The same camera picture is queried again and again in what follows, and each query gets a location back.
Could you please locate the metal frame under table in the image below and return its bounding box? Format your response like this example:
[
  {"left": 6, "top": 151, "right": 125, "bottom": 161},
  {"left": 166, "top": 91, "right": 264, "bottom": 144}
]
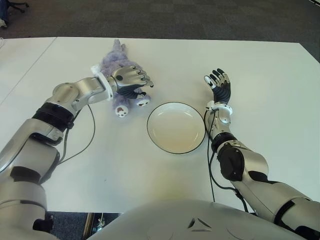
[{"left": 83, "top": 212, "right": 125, "bottom": 233}]

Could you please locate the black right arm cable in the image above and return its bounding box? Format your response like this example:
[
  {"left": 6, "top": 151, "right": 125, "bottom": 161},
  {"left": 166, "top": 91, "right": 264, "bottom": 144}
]
[{"left": 204, "top": 108, "right": 251, "bottom": 213}]

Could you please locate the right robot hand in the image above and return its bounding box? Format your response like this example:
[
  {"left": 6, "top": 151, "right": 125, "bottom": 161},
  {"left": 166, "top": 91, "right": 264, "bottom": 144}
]
[{"left": 203, "top": 67, "right": 233, "bottom": 104}]

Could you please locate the grey robot torso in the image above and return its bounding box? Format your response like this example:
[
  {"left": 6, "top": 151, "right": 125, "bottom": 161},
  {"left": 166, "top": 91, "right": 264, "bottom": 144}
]
[{"left": 87, "top": 198, "right": 308, "bottom": 240}]

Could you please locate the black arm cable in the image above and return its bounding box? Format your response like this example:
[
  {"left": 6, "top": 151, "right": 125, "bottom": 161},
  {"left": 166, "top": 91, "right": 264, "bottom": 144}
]
[
  {"left": 204, "top": 108, "right": 251, "bottom": 213},
  {"left": 58, "top": 103, "right": 97, "bottom": 167}
]

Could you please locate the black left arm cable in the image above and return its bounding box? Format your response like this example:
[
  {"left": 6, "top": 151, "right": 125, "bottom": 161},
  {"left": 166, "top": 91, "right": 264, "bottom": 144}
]
[{"left": 58, "top": 103, "right": 97, "bottom": 167}]

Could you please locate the white plate black rim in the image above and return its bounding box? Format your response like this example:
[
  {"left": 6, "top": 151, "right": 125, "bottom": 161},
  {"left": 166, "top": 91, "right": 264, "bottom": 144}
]
[{"left": 146, "top": 101, "right": 206, "bottom": 154}]

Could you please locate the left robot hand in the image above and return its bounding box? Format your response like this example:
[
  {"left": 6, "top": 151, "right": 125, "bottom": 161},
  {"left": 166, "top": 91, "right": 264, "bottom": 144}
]
[{"left": 106, "top": 64, "right": 155, "bottom": 100}]

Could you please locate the purple plush bunny doll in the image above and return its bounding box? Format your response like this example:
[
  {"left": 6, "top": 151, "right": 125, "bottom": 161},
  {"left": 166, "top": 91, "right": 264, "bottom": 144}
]
[{"left": 91, "top": 39, "right": 152, "bottom": 121}]

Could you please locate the blue jeans leg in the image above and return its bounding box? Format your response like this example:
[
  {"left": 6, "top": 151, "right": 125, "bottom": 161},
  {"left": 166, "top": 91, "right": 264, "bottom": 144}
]
[{"left": 0, "top": 0, "right": 10, "bottom": 22}]

